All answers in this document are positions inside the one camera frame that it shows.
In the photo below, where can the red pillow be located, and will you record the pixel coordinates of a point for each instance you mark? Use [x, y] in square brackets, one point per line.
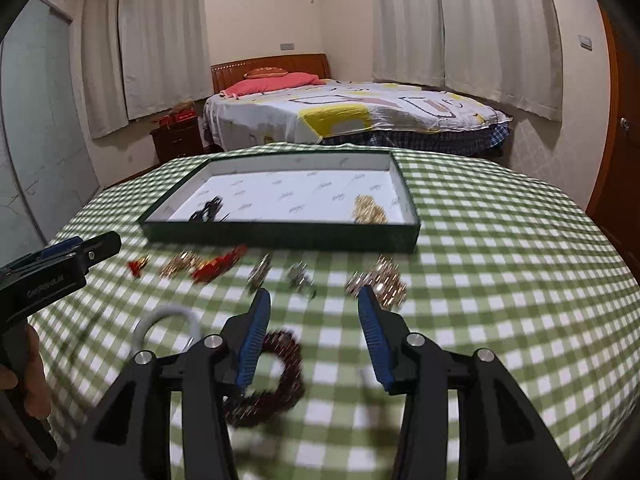
[247, 87]

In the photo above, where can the bed with patterned sheet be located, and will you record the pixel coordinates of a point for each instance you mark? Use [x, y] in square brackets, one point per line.
[366, 114]

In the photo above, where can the white curtain left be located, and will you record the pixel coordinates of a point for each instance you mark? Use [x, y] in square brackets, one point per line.
[139, 57]

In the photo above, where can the red ribbon gold ornament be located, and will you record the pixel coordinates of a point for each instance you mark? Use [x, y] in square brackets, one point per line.
[207, 271]

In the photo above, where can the green checkered tablecloth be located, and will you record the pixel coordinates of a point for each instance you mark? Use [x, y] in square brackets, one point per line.
[503, 261]

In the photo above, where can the white curtain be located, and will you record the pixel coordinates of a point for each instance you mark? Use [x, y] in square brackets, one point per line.
[503, 51]
[139, 57]

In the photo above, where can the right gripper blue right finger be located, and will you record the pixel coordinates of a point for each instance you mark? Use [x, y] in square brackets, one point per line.
[371, 317]

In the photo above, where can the brown wooden door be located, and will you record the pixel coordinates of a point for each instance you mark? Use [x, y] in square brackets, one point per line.
[614, 202]

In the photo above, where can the red tassel gold charm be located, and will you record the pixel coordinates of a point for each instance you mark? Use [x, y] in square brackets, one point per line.
[135, 267]

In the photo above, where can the left hand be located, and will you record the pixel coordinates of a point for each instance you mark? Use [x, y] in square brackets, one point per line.
[37, 401]

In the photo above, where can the wooden headboard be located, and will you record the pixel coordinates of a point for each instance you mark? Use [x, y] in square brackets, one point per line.
[225, 75]

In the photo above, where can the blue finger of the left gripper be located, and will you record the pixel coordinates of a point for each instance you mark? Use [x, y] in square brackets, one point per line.
[61, 248]
[101, 247]

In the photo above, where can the green white jewelry tray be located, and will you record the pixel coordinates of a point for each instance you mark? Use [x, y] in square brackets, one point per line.
[330, 200]

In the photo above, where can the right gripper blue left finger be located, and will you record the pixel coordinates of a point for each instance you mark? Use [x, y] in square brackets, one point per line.
[253, 338]

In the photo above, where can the white curtain right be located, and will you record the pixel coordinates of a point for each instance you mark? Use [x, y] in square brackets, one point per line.
[503, 51]

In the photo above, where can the white jade bangle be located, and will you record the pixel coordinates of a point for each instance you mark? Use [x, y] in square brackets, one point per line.
[171, 326]

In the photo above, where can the red box on nightstand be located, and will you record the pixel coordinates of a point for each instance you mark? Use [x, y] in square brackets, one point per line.
[181, 112]

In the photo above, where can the dark wooden nightstand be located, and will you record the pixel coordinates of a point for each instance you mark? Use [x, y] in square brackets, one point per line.
[180, 139]

